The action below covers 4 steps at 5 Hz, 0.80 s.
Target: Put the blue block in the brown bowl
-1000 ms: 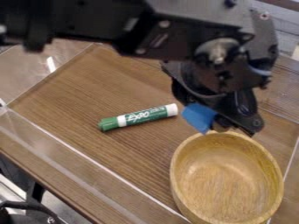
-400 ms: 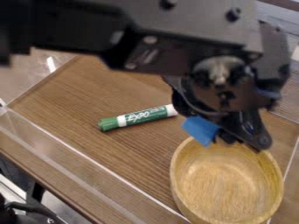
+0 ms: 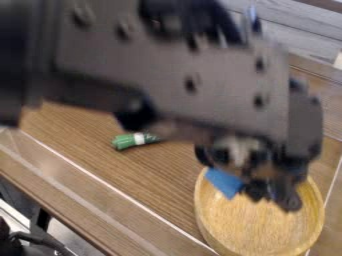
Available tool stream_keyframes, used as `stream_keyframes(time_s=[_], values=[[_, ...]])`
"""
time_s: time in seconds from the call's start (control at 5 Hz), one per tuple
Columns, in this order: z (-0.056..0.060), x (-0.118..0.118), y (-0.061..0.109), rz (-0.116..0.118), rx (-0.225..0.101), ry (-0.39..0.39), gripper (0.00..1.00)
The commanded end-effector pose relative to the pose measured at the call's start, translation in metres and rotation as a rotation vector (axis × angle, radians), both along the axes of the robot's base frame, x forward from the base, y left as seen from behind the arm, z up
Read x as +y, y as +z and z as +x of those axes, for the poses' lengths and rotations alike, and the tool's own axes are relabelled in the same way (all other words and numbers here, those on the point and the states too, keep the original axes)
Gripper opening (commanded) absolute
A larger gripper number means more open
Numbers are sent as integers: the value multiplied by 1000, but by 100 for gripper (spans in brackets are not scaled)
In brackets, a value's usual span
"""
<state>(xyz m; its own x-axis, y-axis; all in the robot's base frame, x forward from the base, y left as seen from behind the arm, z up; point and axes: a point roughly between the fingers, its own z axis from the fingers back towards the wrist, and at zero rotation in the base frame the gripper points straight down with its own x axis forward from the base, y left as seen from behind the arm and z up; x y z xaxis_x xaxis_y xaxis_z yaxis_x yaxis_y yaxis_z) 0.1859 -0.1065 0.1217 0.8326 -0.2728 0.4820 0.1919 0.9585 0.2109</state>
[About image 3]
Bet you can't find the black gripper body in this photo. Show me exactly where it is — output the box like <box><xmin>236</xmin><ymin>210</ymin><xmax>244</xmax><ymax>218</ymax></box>
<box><xmin>192</xmin><ymin>133</ymin><xmax>313</xmax><ymax>188</ymax></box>

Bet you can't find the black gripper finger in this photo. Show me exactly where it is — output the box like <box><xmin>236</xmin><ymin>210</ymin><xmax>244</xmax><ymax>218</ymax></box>
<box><xmin>194</xmin><ymin>145</ymin><xmax>220</xmax><ymax>168</ymax></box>
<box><xmin>244</xmin><ymin>169</ymin><xmax>307</xmax><ymax>212</ymax></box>

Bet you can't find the blue rectangular block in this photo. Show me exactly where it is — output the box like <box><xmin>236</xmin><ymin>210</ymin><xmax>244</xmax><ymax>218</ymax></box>
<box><xmin>204</xmin><ymin>168</ymin><xmax>243</xmax><ymax>200</ymax></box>

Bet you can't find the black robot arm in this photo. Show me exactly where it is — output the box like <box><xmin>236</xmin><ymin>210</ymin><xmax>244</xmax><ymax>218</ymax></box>
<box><xmin>0</xmin><ymin>0</ymin><xmax>323</xmax><ymax>212</ymax></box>

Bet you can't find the brown wooden bowl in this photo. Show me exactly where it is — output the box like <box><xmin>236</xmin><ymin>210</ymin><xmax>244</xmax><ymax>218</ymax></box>
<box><xmin>194</xmin><ymin>168</ymin><xmax>325</xmax><ymax>256</ymax></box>

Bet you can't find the green Expo marker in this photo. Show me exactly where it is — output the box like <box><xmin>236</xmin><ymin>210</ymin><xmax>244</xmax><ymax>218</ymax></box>
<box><xmin>112</xmin><ymin>133</ymin><xmax>162</xmax><ymax>151</ymax></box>

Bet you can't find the clear acrylic enclosure wall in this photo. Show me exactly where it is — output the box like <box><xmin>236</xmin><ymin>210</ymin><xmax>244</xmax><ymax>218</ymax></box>
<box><xmin>0</xmin><ymin>49</ymin><xmax>342</xmax><ymax>256</ymax></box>

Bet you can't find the black metal table frame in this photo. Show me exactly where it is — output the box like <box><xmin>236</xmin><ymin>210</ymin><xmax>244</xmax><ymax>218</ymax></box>
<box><xmin>25</xmin><ymin>208</ymin><xmax>77</xmax><ymax>256</ymax></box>

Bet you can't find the black cable lower left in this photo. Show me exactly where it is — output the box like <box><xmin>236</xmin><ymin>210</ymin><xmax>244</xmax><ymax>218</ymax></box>
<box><xmin>0</xmin><ymin>218</ymin><xmax>72</xmax><ymax>256</ymax></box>

